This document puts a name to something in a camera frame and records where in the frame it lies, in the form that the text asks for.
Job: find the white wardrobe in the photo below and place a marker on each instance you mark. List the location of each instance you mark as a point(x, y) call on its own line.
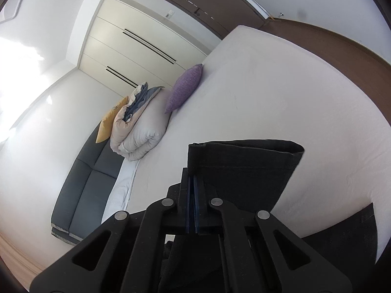
point(122, 52)

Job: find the white wall switch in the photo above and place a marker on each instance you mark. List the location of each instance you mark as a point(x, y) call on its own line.
point(169, 14)

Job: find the brown wooden headboard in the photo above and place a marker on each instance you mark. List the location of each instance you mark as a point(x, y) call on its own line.
point(351, 45)

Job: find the black denim pants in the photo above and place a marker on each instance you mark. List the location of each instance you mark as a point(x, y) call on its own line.
point(244, 171)

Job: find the purple pillow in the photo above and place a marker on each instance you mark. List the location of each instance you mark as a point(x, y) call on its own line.
point(184, 87)

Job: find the folded beige duvet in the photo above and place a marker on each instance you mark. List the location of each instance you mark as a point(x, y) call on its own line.
point(143, 134)

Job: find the white bed mattress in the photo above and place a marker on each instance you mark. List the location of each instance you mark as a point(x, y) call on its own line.
point(275, 97)

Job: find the brown wooden door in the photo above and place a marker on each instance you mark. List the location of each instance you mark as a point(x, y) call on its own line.
point(213, 0)

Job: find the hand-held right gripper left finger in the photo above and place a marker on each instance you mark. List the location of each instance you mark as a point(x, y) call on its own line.
point(187, 203)

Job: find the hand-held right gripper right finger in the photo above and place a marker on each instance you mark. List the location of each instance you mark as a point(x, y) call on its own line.
point(200, 207)

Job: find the grey sofa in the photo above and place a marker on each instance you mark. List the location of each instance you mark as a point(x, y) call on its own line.
point(88, 189)

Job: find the yellow cushion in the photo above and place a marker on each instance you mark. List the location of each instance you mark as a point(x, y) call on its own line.
point(107, 125)

